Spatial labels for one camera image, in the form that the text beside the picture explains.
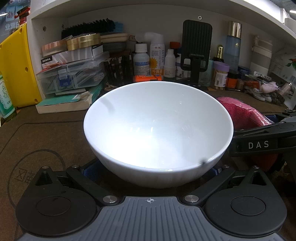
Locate small white bottle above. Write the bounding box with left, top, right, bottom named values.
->
left=164, top=49, right=176, bottom=78

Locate white bowl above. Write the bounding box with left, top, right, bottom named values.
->
left=83, top=81, right=234, bottom=189

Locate orange jar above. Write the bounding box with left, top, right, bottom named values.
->
left=227, top=72, right=239, bottom=91

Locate pink plastic toy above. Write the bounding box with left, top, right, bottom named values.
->
left=260, top=81, right=280, bottom=94

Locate white medicine bottle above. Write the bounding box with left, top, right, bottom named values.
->
left=133, top=43, right=150, bottom=76

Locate yellow plastic bin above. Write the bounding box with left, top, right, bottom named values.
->
left=0, top=23, right=43, bottom=107

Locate white striped cardboard box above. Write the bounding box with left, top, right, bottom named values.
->
left=41, top=44, right=104, bottom=68

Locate dark patterned box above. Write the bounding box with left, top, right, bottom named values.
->
left=104, top=54, right=134, bottom=87

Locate white beige tumbler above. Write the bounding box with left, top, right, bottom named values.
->
left=251, top=35, right=273, bottom=77

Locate white fruit print bag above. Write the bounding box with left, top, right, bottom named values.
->
left=269, top=46, right=296, bottom=107

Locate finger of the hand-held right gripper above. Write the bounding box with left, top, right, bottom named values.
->
left=264, top=111, right=296, bottom=126
left=228, top=122, right=296, bottom=158

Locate black bristle brush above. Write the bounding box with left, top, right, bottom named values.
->
left=61, top=19, right=115, bottom=39

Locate white shelf unit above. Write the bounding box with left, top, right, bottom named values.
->
left=26, top=0, right=296, bottom=102

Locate green translucent bottle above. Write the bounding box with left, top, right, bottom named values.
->
left=201, top=58, right=214, bottom=87

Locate black phone stand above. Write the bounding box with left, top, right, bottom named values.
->
left=180, top=20, right=213, bottom=85

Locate purple lid jar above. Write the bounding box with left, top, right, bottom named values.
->
left=213, top=61, right=230, bottom=90

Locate red cap bottle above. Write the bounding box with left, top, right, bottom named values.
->
left=170, top=41, right=181, bottom=55

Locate teal paperback book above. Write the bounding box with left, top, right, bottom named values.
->
left=36, top=83, right=105, bottom=114

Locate green label glass bottle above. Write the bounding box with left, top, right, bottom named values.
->
left=0, top=72, right=16, bottom=121

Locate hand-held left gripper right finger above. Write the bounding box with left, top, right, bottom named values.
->
left=183, top=162, right=270, bottom=207

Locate dark bottle gold cap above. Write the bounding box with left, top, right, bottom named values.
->
left=213, top=46, right=225, bottom=63

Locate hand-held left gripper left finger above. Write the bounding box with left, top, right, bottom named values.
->
left=31, top=159, right=119, bottom=207

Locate white sunflower spray can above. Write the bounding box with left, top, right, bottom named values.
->
left=149, top=32, right=165, bottom=80

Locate gold round tin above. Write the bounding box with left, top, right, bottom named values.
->
left=66, top=33, right=101, bottom=51

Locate pink towel cloth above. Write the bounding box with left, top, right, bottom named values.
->
left=216, top=97, right=279, bottom=173

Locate white plastic nozzle cap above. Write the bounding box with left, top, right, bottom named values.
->
left=135, top=31, right=152, bottom=44

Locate blue glass bottle gold cap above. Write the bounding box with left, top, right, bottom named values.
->
left=223, top=21, right=242, bottom=73

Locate clear plastic storage box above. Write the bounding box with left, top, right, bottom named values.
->
left=36, top=52, right=110, bottom=95

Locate beige wooden brush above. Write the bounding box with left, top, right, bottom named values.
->
left=100, top=33, right=130, bottom=44

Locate orange tube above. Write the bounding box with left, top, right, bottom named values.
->
left=133, top=74, right=163, bottom=82

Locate red and black ornament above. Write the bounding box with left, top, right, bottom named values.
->
left=14, top=0, right=31, bottom=26

